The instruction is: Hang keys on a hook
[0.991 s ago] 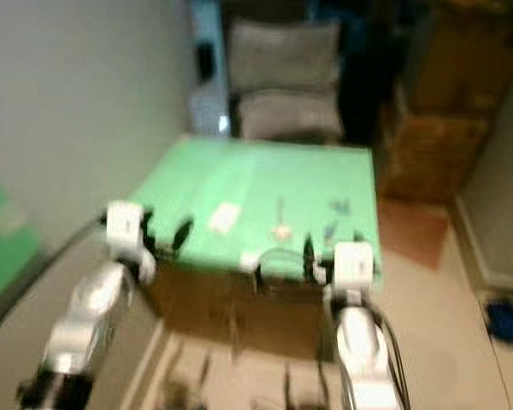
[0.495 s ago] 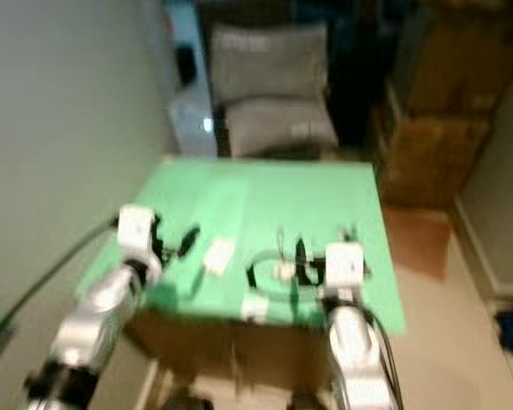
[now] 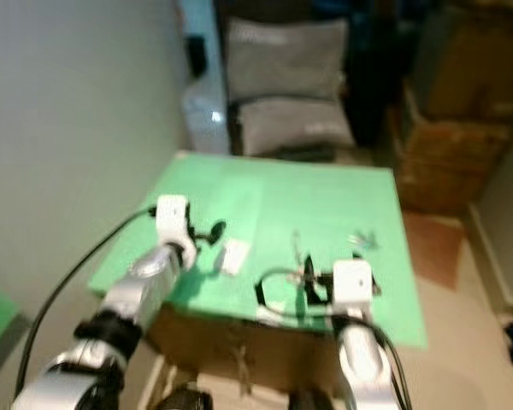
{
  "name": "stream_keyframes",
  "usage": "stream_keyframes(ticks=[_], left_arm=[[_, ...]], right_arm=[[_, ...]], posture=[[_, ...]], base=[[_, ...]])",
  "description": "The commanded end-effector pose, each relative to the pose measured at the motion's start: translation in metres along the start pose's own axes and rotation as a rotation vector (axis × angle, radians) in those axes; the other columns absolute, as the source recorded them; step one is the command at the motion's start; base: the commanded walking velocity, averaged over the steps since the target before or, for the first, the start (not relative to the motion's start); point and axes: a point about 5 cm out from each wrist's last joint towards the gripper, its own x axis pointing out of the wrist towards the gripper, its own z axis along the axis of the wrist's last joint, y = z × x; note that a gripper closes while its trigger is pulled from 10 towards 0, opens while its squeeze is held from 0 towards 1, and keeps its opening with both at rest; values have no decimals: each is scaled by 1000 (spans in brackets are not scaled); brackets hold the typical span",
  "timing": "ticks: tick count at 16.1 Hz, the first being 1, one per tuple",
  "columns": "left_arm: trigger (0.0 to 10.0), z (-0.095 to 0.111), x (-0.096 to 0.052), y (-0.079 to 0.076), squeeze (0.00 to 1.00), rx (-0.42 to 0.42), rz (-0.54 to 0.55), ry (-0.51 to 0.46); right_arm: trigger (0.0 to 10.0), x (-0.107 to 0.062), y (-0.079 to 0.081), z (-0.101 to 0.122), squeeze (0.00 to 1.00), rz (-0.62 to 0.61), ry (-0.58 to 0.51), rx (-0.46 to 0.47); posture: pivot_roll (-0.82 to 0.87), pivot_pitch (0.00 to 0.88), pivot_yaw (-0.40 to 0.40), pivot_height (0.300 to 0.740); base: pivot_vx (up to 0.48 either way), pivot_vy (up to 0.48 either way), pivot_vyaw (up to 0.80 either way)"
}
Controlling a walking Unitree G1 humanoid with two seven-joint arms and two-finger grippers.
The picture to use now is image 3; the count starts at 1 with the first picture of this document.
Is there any brown woven storage box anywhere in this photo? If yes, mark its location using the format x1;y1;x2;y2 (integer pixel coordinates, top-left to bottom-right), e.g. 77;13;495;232
392;81;513;216

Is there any small black wall device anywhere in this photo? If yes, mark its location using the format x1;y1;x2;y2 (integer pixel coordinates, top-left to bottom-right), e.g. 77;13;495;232
185;36;208;79

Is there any plain brown cardboard box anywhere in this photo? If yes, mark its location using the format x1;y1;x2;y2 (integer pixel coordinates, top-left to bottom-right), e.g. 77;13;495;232
423;7;513;122

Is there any large grey cushion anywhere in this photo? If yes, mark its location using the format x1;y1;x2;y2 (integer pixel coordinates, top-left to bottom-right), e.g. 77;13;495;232
224;17;350;103

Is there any black robot leg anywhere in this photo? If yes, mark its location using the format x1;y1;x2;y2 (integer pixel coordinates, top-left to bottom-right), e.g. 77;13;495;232
161;384;216;410
286;389;336;410

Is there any green table cover sheet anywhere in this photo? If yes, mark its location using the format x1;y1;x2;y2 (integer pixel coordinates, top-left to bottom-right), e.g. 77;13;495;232
88;150;430;349

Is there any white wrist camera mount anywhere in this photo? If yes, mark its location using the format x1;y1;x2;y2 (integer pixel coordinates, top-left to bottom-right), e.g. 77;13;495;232
156;194;198;257
331;258;378;322

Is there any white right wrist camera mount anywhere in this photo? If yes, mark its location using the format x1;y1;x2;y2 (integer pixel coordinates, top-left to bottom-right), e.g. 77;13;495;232
331;258;378;322

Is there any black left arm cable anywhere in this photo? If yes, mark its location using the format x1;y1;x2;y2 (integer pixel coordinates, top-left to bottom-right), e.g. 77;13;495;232
15;205;160;399

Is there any white key card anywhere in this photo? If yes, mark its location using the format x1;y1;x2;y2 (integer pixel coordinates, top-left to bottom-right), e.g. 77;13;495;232
221;239;251;277

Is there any metal key bunch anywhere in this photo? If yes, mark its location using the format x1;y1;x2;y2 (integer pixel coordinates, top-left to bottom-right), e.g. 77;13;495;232
347;229;384;254

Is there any black robot left leg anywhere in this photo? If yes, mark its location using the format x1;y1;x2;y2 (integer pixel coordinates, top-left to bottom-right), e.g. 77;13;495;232
161;384;216;410

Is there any small grey cushion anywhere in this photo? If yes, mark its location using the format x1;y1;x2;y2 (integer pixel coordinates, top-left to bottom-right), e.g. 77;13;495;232
236;96;357;158

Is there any black robot right leg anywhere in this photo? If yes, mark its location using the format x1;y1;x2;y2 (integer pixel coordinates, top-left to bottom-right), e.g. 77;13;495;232
286;389;336;410

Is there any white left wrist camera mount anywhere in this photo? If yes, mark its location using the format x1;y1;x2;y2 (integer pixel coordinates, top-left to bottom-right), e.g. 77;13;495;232
156;194;198;257

